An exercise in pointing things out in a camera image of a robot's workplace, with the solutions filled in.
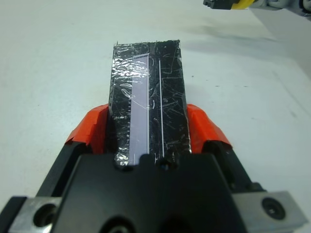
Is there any black camera box lid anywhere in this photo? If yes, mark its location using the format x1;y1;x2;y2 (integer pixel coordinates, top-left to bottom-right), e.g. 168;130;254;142
107;38;193;171

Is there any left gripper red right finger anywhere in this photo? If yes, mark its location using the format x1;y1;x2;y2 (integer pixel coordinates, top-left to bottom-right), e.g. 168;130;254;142
186;103;267;195

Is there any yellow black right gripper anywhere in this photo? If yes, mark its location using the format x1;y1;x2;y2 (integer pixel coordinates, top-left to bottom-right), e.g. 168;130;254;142
203;0;255;11

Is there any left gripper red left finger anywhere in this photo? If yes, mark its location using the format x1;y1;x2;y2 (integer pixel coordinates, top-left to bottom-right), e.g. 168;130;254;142
36;103;112;199

